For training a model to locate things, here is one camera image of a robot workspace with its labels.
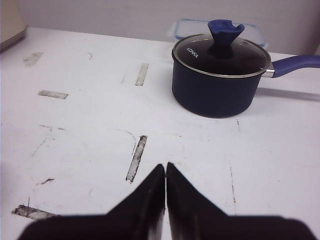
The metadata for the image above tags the cream and chrome toaster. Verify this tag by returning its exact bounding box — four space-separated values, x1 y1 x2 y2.
0 0 27 53

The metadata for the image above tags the clear plastic food container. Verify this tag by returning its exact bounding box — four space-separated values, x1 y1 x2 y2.
166 18 268 49

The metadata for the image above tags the dark blue saucepan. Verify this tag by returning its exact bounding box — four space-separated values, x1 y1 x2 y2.
172 51 320 118

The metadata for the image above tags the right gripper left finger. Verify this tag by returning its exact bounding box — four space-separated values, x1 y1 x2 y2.
19 164 165 240

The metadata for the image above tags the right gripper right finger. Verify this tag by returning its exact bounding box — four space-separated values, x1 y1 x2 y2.
166 162 316 240

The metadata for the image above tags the glass pot lid blue knob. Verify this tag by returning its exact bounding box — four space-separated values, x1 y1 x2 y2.
172 19 272 76

